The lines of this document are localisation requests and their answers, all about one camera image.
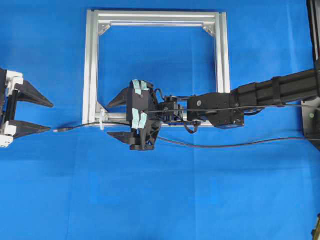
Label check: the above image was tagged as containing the blue table cloth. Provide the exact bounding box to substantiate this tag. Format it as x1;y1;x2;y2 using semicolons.
0;0;320;240

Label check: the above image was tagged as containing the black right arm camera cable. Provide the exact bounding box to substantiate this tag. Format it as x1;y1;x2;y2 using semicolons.
142;103;320;115

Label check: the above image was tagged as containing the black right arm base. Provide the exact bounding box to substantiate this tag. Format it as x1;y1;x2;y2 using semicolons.
301;97;320;151

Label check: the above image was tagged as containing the white-railed left gripper body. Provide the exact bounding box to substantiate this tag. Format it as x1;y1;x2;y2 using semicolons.
0;68;24;148

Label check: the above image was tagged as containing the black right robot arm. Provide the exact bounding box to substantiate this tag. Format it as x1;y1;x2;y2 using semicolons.
108;60;320;151

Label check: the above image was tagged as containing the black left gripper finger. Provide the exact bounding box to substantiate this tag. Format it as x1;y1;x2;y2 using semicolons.
14;80;54;108
11;120;51;138

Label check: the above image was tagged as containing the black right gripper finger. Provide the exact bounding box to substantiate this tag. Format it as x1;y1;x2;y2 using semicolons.
107;132;137;146
107;87;130;108

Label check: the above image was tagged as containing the white string loop holder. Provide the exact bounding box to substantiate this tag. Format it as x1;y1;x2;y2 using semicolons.
98;109;109;131

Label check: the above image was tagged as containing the thin black wire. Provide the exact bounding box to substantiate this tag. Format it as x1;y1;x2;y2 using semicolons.
53;121;320;149

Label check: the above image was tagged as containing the black stand at right edge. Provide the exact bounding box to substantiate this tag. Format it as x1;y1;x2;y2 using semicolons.
306;0;320;62

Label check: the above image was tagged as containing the aluminium extrusion square frame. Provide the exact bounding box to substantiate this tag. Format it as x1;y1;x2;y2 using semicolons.
82;10;231;127

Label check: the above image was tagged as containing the taped black right gripper body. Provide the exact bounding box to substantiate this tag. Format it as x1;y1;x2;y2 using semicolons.
126;79;161;151

